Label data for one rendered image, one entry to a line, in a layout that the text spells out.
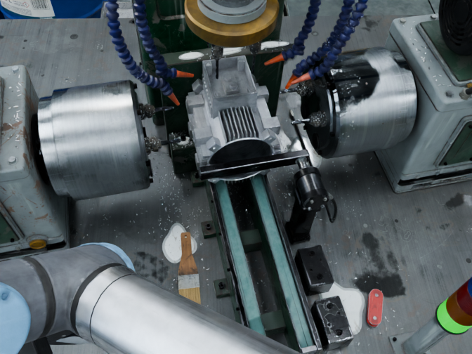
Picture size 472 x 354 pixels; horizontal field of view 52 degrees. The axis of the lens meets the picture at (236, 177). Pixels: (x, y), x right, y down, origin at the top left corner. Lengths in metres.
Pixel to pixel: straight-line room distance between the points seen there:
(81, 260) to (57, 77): 1.13
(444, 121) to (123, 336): 0.90
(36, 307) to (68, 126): 0.54
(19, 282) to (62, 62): 1.23
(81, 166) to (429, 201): 0.91
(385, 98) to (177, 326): 0.79
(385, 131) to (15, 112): 0.79
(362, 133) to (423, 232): 0.36
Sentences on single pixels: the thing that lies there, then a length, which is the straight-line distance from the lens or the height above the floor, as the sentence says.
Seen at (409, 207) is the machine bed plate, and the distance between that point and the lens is 1.39.
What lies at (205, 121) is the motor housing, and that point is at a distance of 1.11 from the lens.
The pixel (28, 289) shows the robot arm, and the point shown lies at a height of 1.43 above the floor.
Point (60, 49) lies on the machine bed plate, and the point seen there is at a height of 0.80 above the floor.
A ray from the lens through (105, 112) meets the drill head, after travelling 1.03.
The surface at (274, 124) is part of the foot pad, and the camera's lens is 1.10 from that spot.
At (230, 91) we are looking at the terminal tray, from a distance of 1.09.
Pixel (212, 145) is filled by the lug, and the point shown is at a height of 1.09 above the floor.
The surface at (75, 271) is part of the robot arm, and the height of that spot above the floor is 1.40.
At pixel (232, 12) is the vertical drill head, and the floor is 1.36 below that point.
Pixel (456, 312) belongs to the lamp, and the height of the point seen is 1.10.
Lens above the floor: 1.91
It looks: 56 degrees down
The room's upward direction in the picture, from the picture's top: 4 degrees clockwise
